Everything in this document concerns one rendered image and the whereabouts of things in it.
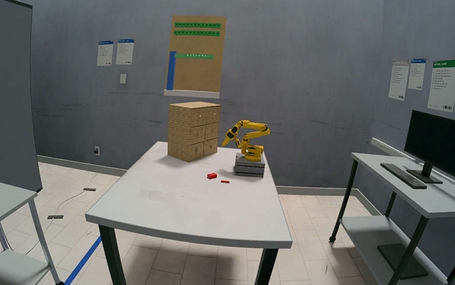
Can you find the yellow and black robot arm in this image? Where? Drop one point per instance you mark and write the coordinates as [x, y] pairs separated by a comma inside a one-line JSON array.
[[254, 152]]

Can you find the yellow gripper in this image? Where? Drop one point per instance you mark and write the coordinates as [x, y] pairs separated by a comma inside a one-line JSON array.
[[230, 136]]

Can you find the wooden chest of drawers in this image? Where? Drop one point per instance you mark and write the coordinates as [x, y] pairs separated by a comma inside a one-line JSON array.
[[179, 128]]

